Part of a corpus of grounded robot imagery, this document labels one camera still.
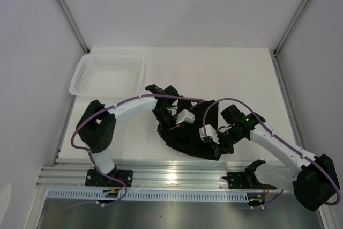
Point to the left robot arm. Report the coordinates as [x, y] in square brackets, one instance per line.
[94, 131]

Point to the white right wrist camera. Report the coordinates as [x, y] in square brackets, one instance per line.
[208, 133]

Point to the black t-shirt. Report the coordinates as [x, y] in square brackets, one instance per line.
[187, 139]

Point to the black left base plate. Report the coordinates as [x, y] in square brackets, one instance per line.
[95, 179]

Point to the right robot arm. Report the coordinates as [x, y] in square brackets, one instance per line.
[311, 178]

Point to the aluminium frame post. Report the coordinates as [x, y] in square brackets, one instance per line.
[74, 28]
[291, 26]

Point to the right aluminium frame post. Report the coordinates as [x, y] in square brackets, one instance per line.
[291, 26]

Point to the white slotted cable duct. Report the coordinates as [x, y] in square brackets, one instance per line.
[149, 195]

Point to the white plastic basket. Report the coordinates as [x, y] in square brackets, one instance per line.
[108, 75]

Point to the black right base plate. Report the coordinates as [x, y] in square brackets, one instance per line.
[238, 180]

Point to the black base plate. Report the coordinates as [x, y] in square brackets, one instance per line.
[95, 179]
[238, 180]

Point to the aluminium mounting rail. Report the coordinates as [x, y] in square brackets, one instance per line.
[201, 175]

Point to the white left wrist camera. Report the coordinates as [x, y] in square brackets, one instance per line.
[185, 116]

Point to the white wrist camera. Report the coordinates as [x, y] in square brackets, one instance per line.
[185, 116]
[208, 133]

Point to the left aluminium frame post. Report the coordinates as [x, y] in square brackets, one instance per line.
[74, 28]

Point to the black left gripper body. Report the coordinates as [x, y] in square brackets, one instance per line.
[166, 121]

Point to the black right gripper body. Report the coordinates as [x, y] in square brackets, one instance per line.
[226, 140]

